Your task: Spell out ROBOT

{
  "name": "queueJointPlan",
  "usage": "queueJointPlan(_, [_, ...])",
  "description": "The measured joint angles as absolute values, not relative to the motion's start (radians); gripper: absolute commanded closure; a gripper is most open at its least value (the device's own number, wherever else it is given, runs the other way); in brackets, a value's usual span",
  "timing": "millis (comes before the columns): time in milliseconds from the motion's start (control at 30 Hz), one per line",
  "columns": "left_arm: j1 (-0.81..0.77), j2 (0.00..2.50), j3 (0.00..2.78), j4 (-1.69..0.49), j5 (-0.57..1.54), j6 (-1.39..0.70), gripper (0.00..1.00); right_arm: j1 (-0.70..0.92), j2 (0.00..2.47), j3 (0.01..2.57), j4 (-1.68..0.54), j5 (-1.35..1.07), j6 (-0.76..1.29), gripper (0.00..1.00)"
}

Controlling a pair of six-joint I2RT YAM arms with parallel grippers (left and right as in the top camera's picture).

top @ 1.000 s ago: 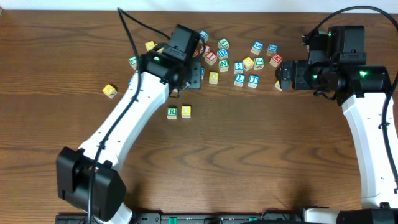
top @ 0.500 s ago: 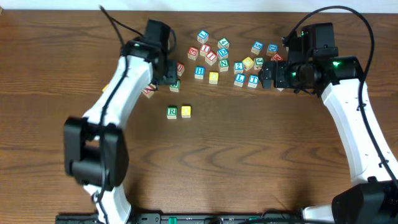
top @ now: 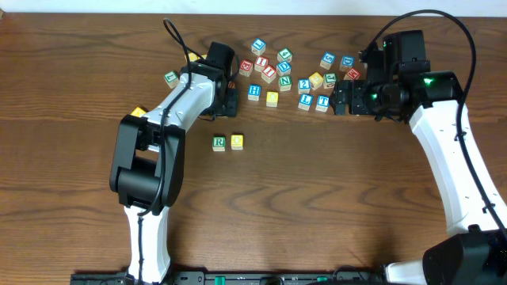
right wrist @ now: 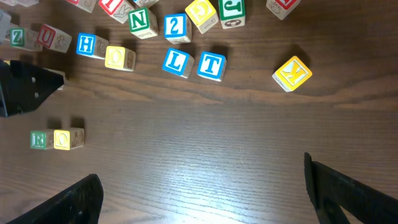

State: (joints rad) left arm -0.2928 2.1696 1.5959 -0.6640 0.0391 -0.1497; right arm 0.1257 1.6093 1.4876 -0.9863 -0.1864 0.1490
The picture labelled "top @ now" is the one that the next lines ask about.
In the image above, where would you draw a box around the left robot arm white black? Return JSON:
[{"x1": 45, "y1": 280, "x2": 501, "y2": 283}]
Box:
[{"x1": 109, "y1": 63, "x2": 229, "y2": 284}]

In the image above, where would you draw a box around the blue d block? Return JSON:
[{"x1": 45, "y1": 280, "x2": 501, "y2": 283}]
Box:
[
  {"x1": 276, "y1": 61, "x2": 292, "y2": 77},
  {"x1": 339, "y1": 55, "x2": 355, "y2": 72}
]

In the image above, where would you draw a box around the green R block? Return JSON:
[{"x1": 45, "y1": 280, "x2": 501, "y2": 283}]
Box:
[{"x1": 212, "y1": 136, "x2": 227, "y2": 152}]

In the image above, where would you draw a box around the blue L block top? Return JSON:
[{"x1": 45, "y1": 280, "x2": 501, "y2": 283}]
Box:
[{"x1": 251, "y1": 38, "x2": 266, "y2": 56}]

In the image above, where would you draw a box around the green L block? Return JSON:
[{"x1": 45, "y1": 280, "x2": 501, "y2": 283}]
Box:
[{"x1": 164, "y1": 70, "x2": 180, "y2": 89}]

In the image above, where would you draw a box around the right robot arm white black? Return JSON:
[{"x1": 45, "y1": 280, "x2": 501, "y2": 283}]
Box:
[{"x1": 330, "y1": 30, "x2": 506, "y2": 284}]

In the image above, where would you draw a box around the green J block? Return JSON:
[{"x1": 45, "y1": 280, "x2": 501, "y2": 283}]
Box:
[{"x1": 323, "y1": 73, "x2": 337, "y2": 89}]

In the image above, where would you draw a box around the yellow O block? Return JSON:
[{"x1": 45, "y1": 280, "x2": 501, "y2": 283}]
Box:
[
  {"x1": 231, "y1": 134, "x2": 244, "y2": 150},
  {"x1": 266, "y1": 91, "x2": 279, "y2": 108}
]

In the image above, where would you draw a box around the yellow block top left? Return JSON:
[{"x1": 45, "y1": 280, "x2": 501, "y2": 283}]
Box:
[{"x1": 188, "y1": 52, "x2": 200, "y2": 62}]

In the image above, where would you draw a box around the red M block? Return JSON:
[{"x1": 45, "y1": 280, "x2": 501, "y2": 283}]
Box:
[{"x1": 344, "y1": 68, "x2": 360, "y2": 81}]

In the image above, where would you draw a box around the blue T block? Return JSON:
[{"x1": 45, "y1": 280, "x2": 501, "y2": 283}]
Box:
[{"x1": 315, "y1": 95, "x2": 330, "y2": 112}]

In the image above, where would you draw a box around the blue 2 block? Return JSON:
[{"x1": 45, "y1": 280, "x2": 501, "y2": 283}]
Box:
[{"x1": 298, "y1": 78, "x2": 311, "y2": 94}]

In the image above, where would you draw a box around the blue L block lower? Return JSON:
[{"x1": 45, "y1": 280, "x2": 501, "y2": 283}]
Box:
[{"x1": 298, "y1": 93, "x2": 314, "y2": 111}]

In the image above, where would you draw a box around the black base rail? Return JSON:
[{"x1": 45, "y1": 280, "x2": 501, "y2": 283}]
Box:
[{"x1": 69, "y1": 262, "x2": 387, "y2": 285}]

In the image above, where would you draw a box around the red I block upper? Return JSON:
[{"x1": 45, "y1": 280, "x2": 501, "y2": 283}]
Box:
[{"x1": 254, "y1": 55, "x2": 269, "y2": 72}]

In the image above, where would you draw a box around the red i block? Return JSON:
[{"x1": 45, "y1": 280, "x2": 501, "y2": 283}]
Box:
[
  {"x1": 261, "y1": 65, "x2": 277, "y2": 84},
  {"x1": 254, "y1": 55, "x2": 269, "y2": 72}
]

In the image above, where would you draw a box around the green N block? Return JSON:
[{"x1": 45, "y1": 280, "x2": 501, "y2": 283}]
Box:
[{"x1": 278, "y1": 75, "x2": 292, "y2": 92}]

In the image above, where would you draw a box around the blue D block centre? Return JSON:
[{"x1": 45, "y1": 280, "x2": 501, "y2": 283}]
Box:
[{"x1": 276, "y1": 61, "x2": 292, "y2": 77}]

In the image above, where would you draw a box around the red E block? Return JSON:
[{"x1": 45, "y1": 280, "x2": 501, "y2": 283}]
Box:
[{"x1": 239, "y1": 59, "x2": 254, "y2": 77}]

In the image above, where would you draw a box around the blue l block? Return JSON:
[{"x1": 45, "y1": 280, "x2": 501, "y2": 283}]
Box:
[
  {"x1": 251, "y1": 38, "x2": 266, "y2": 56},
  {"x1": 298, "y1": 93, "x2": 314, "y2": 111}
]

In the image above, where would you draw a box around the blue 5 block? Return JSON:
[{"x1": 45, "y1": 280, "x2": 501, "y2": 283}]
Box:
[{"x1": 319, "y1": 51, "x2": 336, "y2": 70}]

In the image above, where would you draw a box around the blue H block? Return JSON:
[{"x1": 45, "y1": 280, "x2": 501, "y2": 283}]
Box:
[{"x1": 247, "y1": 84, "x2": 261, "y2": 101}]

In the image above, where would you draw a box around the yellow block far left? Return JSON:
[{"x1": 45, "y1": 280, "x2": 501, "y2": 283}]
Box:
[{"x1": 130, "y1": 106, "x2": 147, "y2": 117}]

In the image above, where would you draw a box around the red I block lower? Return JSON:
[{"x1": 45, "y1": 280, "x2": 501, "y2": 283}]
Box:
[{"x1": 261, "y1": 65, "x2": 277, "y2": 84}]

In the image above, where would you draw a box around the blue D block right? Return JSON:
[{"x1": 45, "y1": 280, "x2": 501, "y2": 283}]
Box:
[{"x1": 339, "y1": 55, "x2": 355, "y2": 72}]

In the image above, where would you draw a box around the yellow block centre right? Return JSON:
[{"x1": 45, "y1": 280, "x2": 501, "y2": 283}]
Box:
[{"x1": 308, "y1": 72, "x2": 324, "y2": 90}]

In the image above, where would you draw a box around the green 4 block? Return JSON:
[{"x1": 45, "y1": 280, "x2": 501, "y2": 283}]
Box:
[{"x1": 276, "y1": 47, "x2": 293, "y2": 63}]

